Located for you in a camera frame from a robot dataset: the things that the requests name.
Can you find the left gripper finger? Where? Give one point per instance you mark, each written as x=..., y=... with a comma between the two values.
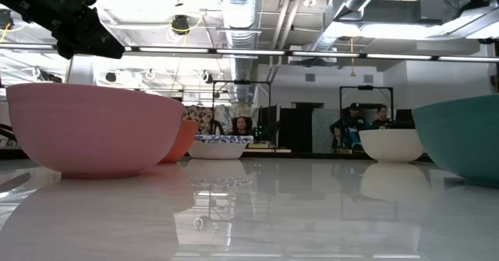
x=93, y=39

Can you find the pink bowl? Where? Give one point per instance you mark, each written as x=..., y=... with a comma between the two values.
x=93, y=128

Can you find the red bowl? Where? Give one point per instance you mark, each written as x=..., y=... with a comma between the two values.
x=181, y=140

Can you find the blue patterned white bowl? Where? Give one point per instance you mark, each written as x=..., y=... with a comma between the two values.
x=226, y=138
x=234, y=136
x=218, y=151

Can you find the plain white bowl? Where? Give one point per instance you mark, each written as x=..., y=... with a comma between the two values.
x=391, y=146

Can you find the green bowl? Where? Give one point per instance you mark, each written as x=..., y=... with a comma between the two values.
x=464, y=136

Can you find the long white light bar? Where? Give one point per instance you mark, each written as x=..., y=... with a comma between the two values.
x=175, y=50

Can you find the patterned fabric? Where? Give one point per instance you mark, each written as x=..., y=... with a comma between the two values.
x=202, y=118

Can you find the person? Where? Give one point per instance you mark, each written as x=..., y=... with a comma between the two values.
x=382, y=118
x=241, y=125
x=351, y=126

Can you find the black cabinet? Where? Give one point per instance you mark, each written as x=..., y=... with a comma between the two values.
x=296, y=128

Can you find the black monitor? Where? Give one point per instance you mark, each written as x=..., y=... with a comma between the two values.
x=404, y=118

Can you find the black background rig frame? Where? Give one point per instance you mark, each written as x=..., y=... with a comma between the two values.
x=365, y=87
x=241, y=82

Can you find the grey wall vent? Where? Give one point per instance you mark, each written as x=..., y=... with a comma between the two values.
x=310, y=77
x=368, y=78

